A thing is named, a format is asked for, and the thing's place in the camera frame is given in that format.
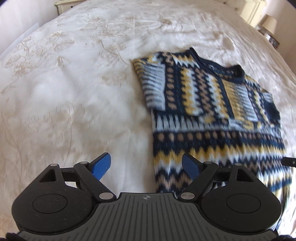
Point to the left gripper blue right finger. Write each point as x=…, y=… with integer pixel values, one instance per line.
x=201, y=174

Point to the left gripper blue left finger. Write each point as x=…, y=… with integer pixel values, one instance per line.
x=89, y=175

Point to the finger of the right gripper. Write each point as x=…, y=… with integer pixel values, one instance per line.
x=290, y=162

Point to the navy yellow patterned knit sweater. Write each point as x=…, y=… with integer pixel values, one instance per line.
x=214, y=113

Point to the cream floral bedspread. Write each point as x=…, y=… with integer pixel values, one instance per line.
x=69, y=91

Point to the cream table lamp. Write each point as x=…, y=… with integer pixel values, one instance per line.
x=267, y=28

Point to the cream tufted headboard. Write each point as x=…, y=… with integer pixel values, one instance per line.
x=250, y=10

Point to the cream nightstand far left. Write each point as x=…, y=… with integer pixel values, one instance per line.
x=65, y=5

